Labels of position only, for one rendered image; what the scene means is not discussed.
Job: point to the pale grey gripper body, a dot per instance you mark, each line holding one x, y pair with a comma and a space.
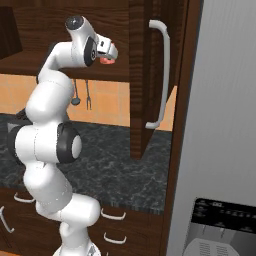
112, 51

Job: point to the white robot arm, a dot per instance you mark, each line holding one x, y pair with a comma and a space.
50, 143

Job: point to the dark wooden cupboard door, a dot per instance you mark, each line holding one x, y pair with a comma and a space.
138, 83

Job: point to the hanging metal fork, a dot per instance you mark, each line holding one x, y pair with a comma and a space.
88, 100

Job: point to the hanging metal ladle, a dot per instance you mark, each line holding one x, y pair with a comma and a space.
75, 99

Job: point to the dark wooden tall side panel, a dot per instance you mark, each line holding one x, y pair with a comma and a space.
181, 116

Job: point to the grey fridge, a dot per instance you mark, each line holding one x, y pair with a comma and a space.
220, 110

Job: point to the dark wooden drawer front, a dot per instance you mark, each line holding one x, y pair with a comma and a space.
140, 218
13, 196
140, 243

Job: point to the dark wooden wall cupboard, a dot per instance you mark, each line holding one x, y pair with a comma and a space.
36, 36

